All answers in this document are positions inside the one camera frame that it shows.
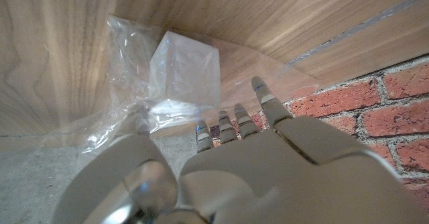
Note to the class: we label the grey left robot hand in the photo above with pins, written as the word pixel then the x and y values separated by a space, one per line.
pixel 268 177

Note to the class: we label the small white block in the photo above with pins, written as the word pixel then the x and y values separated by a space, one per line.
pixel 186 69

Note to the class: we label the clear cellophane sheet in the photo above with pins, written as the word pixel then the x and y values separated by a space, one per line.
pixel 134 83

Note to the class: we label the red brick print backdrop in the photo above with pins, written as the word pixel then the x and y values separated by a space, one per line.
pixel 368 110

